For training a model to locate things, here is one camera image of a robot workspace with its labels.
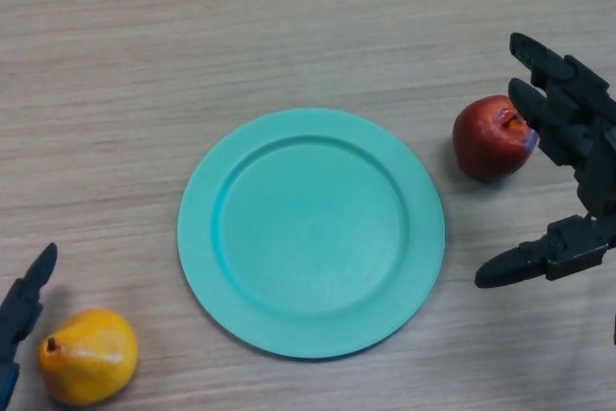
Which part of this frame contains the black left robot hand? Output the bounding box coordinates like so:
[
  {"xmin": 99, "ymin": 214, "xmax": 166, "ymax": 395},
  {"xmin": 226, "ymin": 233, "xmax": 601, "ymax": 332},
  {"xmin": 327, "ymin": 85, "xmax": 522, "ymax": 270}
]
[{"xmin": 0, "ymin": 242, "xmax": 59, "ymax": 411}]

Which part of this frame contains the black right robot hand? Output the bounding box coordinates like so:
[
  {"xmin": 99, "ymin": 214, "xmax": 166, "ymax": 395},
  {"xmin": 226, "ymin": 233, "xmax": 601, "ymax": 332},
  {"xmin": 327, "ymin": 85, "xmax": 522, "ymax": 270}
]
[{"xmin": 474, "ymin": 32, "xmax": 616, "ymax": 290}]

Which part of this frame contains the yellow pear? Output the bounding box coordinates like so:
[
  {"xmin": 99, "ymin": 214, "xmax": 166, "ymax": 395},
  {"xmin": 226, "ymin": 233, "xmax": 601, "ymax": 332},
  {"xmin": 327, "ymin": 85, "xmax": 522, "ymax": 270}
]
[{"xmin": 38, "ymin": 308, "xmax": 140, "ymax": 406}]

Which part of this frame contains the green round plate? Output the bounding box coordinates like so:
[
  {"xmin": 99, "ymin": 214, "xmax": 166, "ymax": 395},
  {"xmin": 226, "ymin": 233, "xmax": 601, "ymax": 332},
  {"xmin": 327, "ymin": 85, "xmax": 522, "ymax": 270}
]
[{"xmin": 176, "ymin": 107, "xmax": 446, "ymax": 361}]

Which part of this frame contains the red apple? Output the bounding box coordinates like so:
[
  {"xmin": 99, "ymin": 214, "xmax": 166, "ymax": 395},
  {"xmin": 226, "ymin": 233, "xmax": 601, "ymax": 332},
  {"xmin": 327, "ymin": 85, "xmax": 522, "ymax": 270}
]
[{"xmin": 451, "ymin": 95, "xmax": 539, "ymax": 184}]

